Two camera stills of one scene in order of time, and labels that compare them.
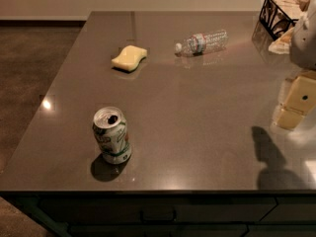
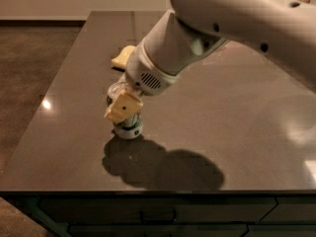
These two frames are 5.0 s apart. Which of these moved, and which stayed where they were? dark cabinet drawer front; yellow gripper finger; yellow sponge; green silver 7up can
Moved: yellow gripper finger; green silver 7up can
Stayed: dark cabinet drawer front; yellow sponge
